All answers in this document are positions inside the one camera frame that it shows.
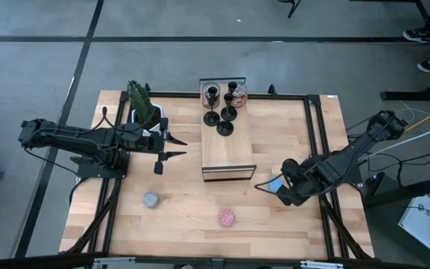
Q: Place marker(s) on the pink patterned candle tin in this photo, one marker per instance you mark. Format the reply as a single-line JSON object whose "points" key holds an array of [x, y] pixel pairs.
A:
{"points": [[226, 218]]}

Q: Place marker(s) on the white printed paper box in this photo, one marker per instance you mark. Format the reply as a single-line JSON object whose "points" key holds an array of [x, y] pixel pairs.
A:
{"points": [[420, 224]]}

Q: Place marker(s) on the grey round candle tin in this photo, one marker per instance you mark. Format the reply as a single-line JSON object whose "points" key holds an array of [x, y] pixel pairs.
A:
{"points": [[150, 199]]}

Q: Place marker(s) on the orange candle can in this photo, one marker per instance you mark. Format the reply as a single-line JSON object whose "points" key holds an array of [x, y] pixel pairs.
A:
{"points": [[242, 98]]}

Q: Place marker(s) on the black desk foot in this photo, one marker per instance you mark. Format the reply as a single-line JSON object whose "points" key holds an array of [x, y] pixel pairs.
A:
{"points": [[416, 96]]}

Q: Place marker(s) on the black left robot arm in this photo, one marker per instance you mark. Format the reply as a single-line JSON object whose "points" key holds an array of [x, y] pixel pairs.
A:
{"points": [[73, 140]]}

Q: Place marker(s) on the black candle stick holder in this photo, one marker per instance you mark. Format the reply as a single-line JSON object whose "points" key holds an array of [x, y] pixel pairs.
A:
{"points": [[224, 129], [228, 114], [211, 119]]}

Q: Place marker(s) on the silver candle can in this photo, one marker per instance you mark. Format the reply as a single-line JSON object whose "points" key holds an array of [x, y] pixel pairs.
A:
{"points": [[204, 101]]}

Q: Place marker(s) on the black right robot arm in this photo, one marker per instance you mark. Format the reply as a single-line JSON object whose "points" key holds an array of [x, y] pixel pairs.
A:
{"points": [[349, 158]]}

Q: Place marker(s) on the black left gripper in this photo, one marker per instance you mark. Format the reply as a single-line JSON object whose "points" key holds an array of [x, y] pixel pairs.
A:
{"points": [[161, 142]]}

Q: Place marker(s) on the blue patterned candle tin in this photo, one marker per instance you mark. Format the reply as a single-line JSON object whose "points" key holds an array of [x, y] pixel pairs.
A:
{"points": [[275, 185]]}

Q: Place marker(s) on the black stand base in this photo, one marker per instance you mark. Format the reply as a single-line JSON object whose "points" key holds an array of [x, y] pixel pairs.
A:
{"points": [[405, 190]]}

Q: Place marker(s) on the green cactus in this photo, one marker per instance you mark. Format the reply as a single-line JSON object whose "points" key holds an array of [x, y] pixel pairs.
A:
{"points": [[140, 99]]}

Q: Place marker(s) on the black crossbar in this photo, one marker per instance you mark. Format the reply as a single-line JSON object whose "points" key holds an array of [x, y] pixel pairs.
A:
{"points": [[32, 261]]}

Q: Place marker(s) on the white faceted plant pot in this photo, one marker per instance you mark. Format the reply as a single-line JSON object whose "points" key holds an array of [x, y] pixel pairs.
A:
{"points": [[159, 109]]}

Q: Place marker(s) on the black chair leg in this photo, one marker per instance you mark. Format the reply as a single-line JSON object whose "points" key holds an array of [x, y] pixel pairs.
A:
{"points": [[294, 9]]}

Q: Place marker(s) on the black aluminium table frame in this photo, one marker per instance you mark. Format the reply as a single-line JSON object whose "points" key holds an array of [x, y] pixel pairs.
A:
{"points": [[274, 96]]}

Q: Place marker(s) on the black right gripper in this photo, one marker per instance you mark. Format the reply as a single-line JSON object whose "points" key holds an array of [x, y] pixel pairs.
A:
{"points": [[301, 183]]}

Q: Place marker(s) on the wooden shelf riser black frame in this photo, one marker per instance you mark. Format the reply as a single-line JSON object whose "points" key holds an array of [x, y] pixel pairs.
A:
{"points": [[230, 149]]}

